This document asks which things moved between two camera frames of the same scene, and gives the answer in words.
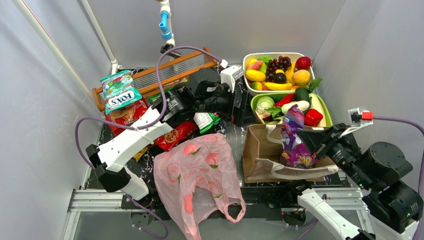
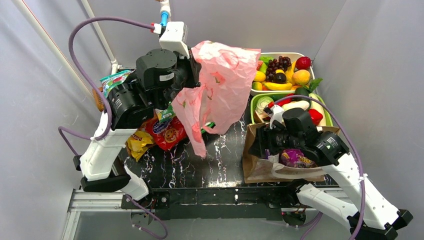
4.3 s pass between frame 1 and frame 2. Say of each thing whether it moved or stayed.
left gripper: moved
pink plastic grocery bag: moved
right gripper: moved
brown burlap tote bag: stayed
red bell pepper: stayed
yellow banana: stayed
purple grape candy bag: stayed
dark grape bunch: stayed
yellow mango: stayed
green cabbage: stayed
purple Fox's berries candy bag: moved
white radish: stayed
